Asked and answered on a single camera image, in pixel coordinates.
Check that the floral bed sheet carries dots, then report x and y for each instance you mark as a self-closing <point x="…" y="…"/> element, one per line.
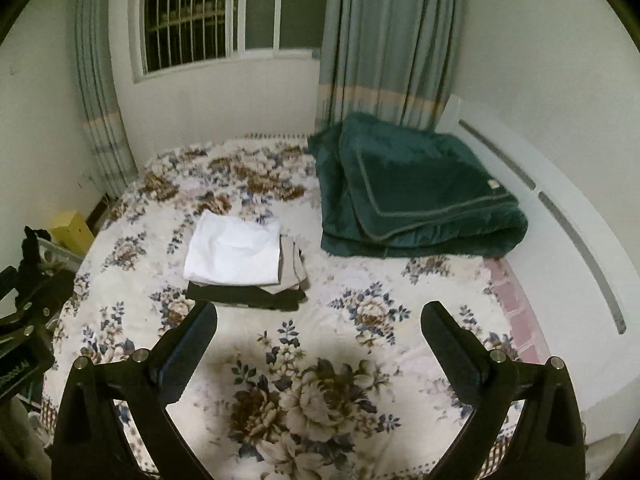
<point x="344" y="387"/>

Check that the window with metal bars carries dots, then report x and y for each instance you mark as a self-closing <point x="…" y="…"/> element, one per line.
<point x="180" y="32"/>

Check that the grey-blue right curtain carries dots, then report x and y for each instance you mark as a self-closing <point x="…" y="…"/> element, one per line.
<point x="392" y="59"/>

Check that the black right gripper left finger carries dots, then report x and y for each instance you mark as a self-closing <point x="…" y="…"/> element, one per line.
<point x="89" y="442"/>

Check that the beige folded garment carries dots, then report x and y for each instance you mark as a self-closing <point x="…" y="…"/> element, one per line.
<point x="291" y="273"/>

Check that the white bed headboard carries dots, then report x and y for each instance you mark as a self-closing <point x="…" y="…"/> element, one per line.
<point x="580" y="282"/>

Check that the grey-blue curtain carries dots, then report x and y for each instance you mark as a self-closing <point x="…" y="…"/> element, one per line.
<point x="392" y="59"/>
<point x="103" y="122"/>

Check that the yellow box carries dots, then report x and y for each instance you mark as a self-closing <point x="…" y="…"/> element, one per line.
<point x="71" y="230"/>

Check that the grey-blue left curtain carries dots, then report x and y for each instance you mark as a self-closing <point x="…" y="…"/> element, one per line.
<point x="103" y="122"/>

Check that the black folded garment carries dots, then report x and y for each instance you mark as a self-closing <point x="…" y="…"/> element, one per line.
<point x="247" y="296"/>

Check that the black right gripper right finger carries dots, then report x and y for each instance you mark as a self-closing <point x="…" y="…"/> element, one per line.
<point x="548" y="441"/>

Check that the white cloth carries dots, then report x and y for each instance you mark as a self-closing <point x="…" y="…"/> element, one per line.
<point x="229" y="251"/>

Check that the dark green folded blanket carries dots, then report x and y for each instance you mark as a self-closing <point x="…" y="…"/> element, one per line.
<point x="395" y="192"/>

